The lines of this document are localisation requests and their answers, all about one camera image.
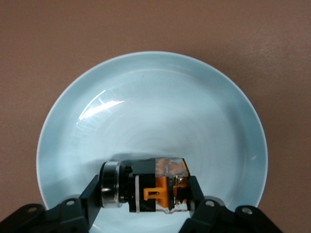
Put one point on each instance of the light blue round plate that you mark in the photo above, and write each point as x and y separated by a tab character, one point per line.
155	109

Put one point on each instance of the orange and black switch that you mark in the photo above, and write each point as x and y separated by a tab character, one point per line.
150	179

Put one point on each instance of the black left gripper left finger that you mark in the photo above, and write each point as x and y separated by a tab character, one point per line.
73	213

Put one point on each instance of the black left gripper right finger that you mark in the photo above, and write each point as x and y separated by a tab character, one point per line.
218	218

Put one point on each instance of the brown table mat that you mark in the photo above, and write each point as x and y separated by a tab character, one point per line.
24	72

